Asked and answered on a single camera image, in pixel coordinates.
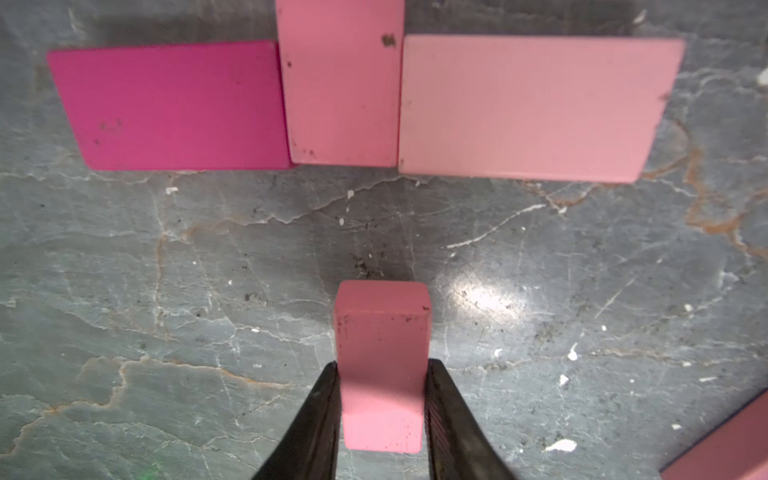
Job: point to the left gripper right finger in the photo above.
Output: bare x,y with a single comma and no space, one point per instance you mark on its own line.
457,447

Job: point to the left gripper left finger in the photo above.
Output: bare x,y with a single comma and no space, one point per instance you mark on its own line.
309,448

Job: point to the light pink block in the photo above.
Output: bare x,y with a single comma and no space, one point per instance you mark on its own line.
341,74
560,108

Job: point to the magenta block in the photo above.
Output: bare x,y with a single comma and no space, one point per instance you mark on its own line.
186,107

